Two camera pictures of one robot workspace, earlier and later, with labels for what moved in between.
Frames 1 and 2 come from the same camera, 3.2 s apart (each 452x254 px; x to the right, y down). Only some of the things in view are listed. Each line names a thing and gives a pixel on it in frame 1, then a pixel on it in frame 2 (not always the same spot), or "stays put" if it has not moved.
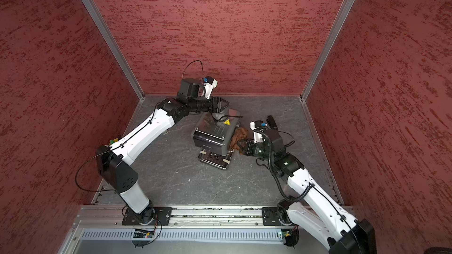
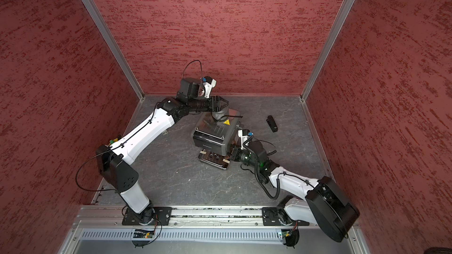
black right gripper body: [258, 150] to [246, 157]
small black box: [271, 122] stays put
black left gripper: [217, 109] stays put
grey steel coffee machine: [210, 136] stays put
